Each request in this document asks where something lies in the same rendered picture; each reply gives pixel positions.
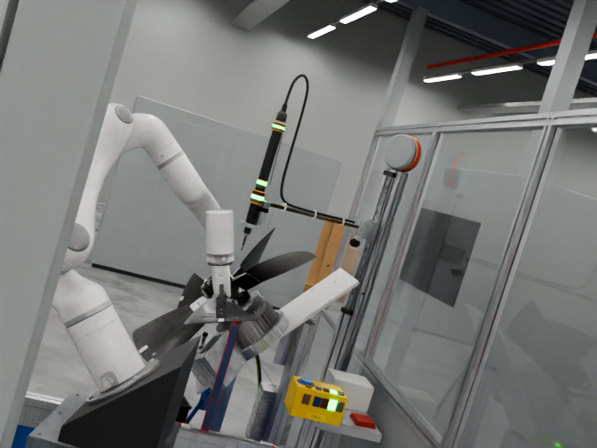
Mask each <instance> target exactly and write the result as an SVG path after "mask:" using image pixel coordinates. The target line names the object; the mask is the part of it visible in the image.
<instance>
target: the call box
mask: <svg viewBox="0 0 597 448"><path fill-rule="evenodd" d="M300 378H301V377H298V376H294V375H293V376H292V377H291V382H290V385H289V387H288V391H287V394H286V397H285V399H284V403H285V406H286V408H287V411H288V413H289V415H291V416H295V417H300V418H303V419H308V420H315V421H319V422H322V423H327V424H331V425H335V426H339V425H340V422H341V420H342V417H343V414H344V410H345V408H346V403H347V400H348V398H347V397H346V395H344V396H341V395H339V394H332V393H331V392H330V393H329V392H325V391H323V389H322V390H317V389H316V388H315V386H318V387H321V388H328V389H329V391H330V390H331V389H333V390H336V391H337V392H338V391H340V392H343V390H342V389H341V387H339V386H335V385H331V384H328V383H323V382H320V381H316V380H311V381H312V382H313V385H312V388H306V386H305V384H303V383H301V382H300V381H299V380H300ZM304 394H308V395H311V399H310V402H309V405H307V404H302V403H301V402H302V399H303V396H304ZM315 396H319V397H321V398H322V399H323V398H327V399H330V400H334V401H337V402H342V403H345V405H344V408H343V411H342V412H335V411H331V410H328V409H323V408H320V406H319V407H315V406H312V404H313V401H314V397H315Z"/></svg>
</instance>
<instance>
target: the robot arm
mask: <svg viewBox="0 0 597 448"><path fill-rule="evenodd" d="M135 148H144V149H145V150H146V151H147V153H148V154H149V156H150V157H151V159H152V160H153V162H154V163H155V165H156V167H157V168H158V170H159V171H160V173H161V174H162V175H163V176H164V178H165V179H166V181H167V182H168V184H169V185H170V187H171V188H172V190H173V191H174V193H175V194H176V195H177V197H178V198H179V200H180V201H181V202H182V203H183V204H184V205H185V206H186V207H187V208H188V209H189V210H190V211H191V212H192V213H193V214H194V216H196V218H197V219H198V220H199V222H200V223H201V224H202V226H203V227H204V229H205V230H206V261H208V265H210V266H212V285H213V291H214V296H215V297H216V303H217V305H216V318H227V304H226V295H227V297H228V298H230V297H231V291H230V269H229V265H232V264H233V260H234V212H233V211H232V210H228V209H221V208H220V207H219V205H218V203H217V201H216V200H215V198H214V197H213V195H212V194H211V192H210V191H209V189H207V187H206V186H205V185H204V183H203V181H202V180H201V178H200V176H199V175H198V173H197V172H196V170H195V168H194V166H193V165H192V164H191V163H190V161H189V160H188V158H187V156H186V155H185V153H184V152H183V150H182V149H181V147H180V146H179V144H178V142H177V141H176V140H175V139H174V137H173V136H172V134H171V132H170V131H169V129H168V128H167V126H166V125H165V124H164V123H163V122H162V121H161V120H160V119H159V118H157V117H155V116H152V115H149V114H143V113H134V114H132V113H131V112H130V110H129V109H128V108H126V107H125V106H123V105H120V104H117V103H109V104H108V106H107V112H106V115H105V118H104V122H103V125H102V128H101V131H100V135H99V140H98V143H97V147H96V150H95V153H94V157H93V159H92V165H91V169H90V171H89V175H88V178H87V181H86V184H85V188H84V193H83V197H82V200H81V203H80V206H79V210H78V213H77V216H76V222H75V225H74V228H73V231H72V235H71V237H70V241H69V244H68V250H67V253H66V257H65V259H64V263H63V266H62V270H61V272H60V278H59V281H58V284H57V288H56V291H55V294H54V297H53V301H52V306H53V307H54V308H55V309H56V311H57V312H58V314H59V316H60V319H61V321H62V322H63V324H64V325H65V327H66V329H67V331H68V334H69V336H70V337H71V339H72V341H73V342H74V344H75V346H76V348H77V350H78V352H79V354H80V356H81V358H82V359H83V361H84V363H85V365H86V367H87V369H88V371H89V373H90V375H91V376H92V378H93V380H94V382H95V384H96V386H97V388H98V390H96V391H95V392H94V393H92V394H91V395H90V396H89V397H88V398H87V400H86V401H87V403H88V404H97V403H99V402H102V401H104V400H107V399H109V398H110V397H112V396H115V395H117V394H119V393H121V392H123V391H124V390H126V389H127V388H129V387H131V386H133V385H135V384H136V383H138V382H139V381H141V380H143V379H144V378H146V377H147V376H148V375H149V374H151V373H152V372H153V371H155V370H156V369H157V368H158V367H159V366H160V362H159V360H158V359H156V360H155V359H154V358H152V359H150V360H149V362H146V363H143V361H142V359H141V357H140V355H139V353H138V351H137V349H136V348H135V346H134V344H133V342H132V340H131V338H130V336H129V334H128V332H127V331H126V329H125V327H124V325H123V323H122V321H121V319H120V317H119V315H118V314H117V312H116V310H115V307H114V306H113V304H112V302H111V300H110V298H109V297H108V295H107V293H106V291H105V290H104V288H103V287H102V286H101V285H99V284H97V283H94V282H93V281H91V280H88V279H86V278H84V277H83V276H81V275H79V274H78V273H77V272H76V271H75V270H74V268H75V267H77V266H79V265H80V264H82V263H83V262H84V261H85V260H86V259H87V258H88V257H89V255H90V253H91V251H92V247H93V245H94V240H95V209H96V203H97V200H98V197H99V194H100V191H101V189H102V186H103V183H104V181H105V179H106V177H107V175H108V173H109V171H110V170H111V168H112V166H113V165H114V163H115V161H116V160H117V158H118V157H119V156H120V155H121V154H122V153H123V152H126V151H129V150H132V149H135Z"/></svg>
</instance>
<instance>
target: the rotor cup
mask: <svg viewBox="0 0 597 448"><path fill-rule="evenodd" d="M232 281H233V278H232V277H231V276H230V291H231V297H230V298H229V299H232V300H237V302H238V305H239V306H240V307H243V306H244V305H245V304H246V303H247V302H248V300H249V299H250V297H251V295H250V294H249V292H248V291H243V292H239V291H238V290H239V288H240V287H239V286H237V285H236V284H233V283H232ZM201 290H202V291H203V292H204V294H205V295H206V297H207V299H211V298H212V295H213V294H214V291H213V285H212V276H211V277H209V278H208V279H207V280H206V281H204V282H203V284H202V285H201Z"/></svg>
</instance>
